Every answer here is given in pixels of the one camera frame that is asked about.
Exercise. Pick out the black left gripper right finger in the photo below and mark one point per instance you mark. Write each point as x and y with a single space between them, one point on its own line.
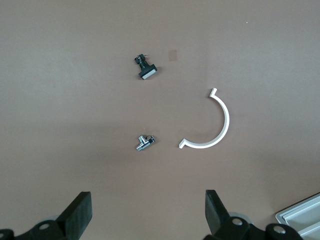
216 217

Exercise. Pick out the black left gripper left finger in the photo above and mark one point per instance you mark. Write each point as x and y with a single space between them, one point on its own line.
72 220

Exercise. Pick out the white drawer cabinet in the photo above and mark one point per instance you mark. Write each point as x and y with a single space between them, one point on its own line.
280 215

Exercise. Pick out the black square push button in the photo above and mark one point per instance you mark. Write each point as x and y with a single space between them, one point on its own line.
147 71

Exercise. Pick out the chrome tee pipe fitting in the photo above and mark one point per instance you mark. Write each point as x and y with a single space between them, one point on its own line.
144 141

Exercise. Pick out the white semicircular plastic bracket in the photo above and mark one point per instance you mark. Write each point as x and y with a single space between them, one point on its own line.
225 110

